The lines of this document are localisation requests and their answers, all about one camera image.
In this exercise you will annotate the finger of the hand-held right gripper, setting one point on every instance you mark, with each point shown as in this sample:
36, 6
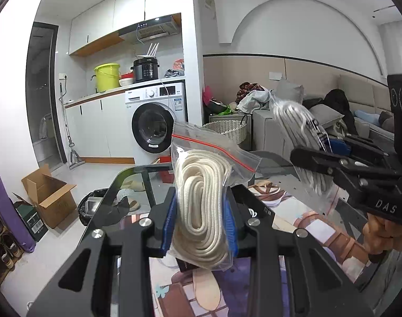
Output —
340, 147
320, 160

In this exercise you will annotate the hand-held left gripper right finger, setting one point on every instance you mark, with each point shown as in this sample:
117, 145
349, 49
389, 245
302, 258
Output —
231, 231

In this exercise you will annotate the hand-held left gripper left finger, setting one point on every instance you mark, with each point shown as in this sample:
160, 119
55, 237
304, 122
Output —
169, 219

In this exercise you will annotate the person's right hand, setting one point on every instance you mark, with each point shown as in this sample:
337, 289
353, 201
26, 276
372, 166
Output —
379, 234

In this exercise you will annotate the grey cushion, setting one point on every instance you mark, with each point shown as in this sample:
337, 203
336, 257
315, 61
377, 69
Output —
288, 90
326, 115

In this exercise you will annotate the beige slipper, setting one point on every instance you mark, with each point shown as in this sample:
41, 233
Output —
133, 186
135, 205

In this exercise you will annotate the light blue cloth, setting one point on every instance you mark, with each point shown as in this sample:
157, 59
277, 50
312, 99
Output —
366, 116

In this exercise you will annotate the black jacket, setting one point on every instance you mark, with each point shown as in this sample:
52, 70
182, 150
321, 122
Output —
340, 105

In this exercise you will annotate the red box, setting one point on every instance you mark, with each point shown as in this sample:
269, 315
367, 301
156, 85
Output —
161, 171

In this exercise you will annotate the printed desk mat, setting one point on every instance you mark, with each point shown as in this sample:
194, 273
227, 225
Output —
303, 218

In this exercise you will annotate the grey sofa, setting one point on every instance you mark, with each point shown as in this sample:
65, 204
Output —
263, 132

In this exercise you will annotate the black trash bin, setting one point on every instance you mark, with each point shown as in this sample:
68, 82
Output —
92, 208

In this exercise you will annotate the pile of clothes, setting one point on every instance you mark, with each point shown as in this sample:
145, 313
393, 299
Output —
254, 94

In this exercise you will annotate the white wicker basket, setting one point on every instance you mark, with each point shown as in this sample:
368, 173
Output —
225, 130

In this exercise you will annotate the flat mop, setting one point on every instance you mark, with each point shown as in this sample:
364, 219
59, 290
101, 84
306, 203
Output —
76, 160

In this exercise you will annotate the black green bag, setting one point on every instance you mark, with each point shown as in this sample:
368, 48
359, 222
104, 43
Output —
220, 107

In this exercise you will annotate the white counter cabinet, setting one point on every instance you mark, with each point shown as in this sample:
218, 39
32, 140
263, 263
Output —
95, 128

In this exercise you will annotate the open cardboard box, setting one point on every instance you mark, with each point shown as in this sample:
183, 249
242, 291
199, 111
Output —
52, 201

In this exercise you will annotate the white washing machine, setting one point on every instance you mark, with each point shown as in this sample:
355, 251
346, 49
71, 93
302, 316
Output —
154, 95

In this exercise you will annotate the pink item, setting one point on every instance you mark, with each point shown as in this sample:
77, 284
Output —
207, 95

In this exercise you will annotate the dark green box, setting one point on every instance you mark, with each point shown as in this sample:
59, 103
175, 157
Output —
32, 219

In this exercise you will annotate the red white bowl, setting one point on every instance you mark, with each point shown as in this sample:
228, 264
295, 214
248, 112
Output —
126, 80

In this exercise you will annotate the colourful bag pile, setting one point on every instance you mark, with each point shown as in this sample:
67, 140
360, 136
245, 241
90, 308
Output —
174, 69

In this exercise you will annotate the black pressure cooker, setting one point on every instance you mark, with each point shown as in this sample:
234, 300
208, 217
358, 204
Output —
146, 71

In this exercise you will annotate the yellow green bucket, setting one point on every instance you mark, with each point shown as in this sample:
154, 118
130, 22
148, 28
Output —
106, 77

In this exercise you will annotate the purple rolled mat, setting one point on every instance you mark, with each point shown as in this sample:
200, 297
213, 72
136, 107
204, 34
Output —
9, 211

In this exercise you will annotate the wooden shoe rack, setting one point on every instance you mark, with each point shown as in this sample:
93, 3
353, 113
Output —
4, 251

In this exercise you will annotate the white router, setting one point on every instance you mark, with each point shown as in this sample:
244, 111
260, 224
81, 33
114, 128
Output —
148, 52

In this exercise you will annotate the range hood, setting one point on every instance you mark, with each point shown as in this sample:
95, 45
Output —
151, 29

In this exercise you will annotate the white upper cabinets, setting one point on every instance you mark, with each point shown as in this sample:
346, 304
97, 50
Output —
121, 10

